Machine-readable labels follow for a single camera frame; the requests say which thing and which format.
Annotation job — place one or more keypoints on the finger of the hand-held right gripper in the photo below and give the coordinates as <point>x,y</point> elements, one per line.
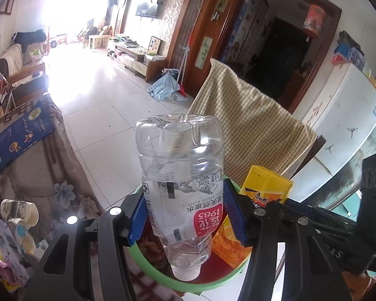
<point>335,222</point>
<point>341,240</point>

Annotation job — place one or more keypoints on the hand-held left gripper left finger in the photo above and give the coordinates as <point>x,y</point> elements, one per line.
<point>137,219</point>

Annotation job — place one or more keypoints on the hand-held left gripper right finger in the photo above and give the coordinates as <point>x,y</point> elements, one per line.
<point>236,216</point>

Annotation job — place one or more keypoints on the yellow orange drink carton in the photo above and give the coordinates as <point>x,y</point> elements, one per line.
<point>266,183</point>

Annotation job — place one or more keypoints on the red bin with green rim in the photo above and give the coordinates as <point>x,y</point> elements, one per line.
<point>219,271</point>

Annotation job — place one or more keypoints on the clear plastic water bottle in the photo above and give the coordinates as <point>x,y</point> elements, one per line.
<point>178,169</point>

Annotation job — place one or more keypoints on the silver blue toothpaste box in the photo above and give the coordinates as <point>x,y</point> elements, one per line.
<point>6,244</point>

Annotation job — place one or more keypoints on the person's right hand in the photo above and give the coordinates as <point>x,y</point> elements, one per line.
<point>358,287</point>

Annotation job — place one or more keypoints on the checked yellow cloth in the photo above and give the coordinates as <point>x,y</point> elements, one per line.
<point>250,116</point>

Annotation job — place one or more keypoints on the white refrigerator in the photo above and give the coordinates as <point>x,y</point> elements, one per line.
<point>341,106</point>

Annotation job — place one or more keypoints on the crumpled silver foil wrapper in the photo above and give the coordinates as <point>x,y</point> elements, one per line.
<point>18,210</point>

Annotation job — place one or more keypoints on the light blue plastic bag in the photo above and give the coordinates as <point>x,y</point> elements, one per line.
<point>163,87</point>

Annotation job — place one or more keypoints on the blue book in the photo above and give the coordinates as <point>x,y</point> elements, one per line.
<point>22,134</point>

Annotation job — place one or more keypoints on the broom with red dustpan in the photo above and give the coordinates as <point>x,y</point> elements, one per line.
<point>183,78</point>

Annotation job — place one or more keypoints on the low television cabinet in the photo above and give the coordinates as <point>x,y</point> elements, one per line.
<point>134,56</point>

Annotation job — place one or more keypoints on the bamboo picture panel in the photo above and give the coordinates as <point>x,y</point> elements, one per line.
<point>204,51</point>

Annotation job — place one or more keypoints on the colourful framed puzzle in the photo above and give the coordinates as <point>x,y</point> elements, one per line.
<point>154,44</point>

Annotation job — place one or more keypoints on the black bag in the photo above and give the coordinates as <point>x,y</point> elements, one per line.
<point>349,39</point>

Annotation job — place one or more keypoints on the small wooden table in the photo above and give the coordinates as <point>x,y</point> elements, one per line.
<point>98,42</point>

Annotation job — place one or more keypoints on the metal magazine rack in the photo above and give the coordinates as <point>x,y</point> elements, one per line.
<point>0,97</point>

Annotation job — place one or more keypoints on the wooden sofa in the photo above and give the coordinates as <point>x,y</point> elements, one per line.
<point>22,65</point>

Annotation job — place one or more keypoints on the wooden lattice partition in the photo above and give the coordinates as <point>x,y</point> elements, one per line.
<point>191,12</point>

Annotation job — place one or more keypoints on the black white plush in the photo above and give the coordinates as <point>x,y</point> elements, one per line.
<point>29,39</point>

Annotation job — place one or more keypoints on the wall television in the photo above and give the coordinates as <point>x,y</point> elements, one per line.
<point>146,9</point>

